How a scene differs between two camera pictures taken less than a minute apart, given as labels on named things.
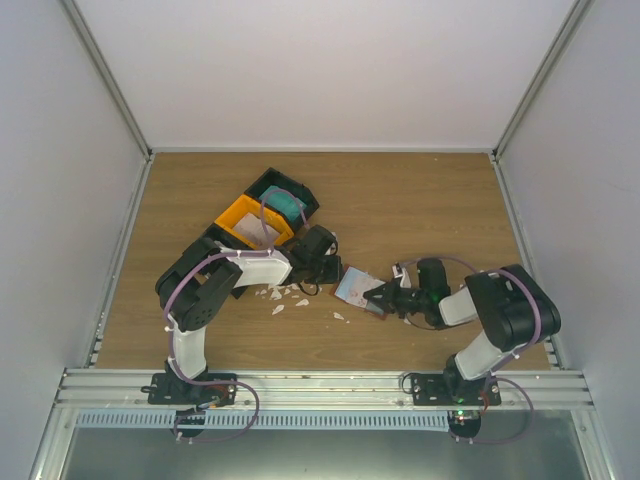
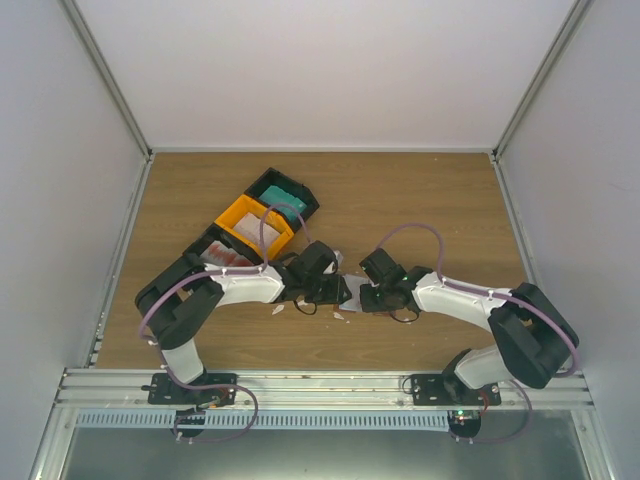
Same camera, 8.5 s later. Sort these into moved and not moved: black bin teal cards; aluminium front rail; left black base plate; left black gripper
Moved: left black gripper
Not moved: black bin teal cards; aluminium front rail; left black base plate
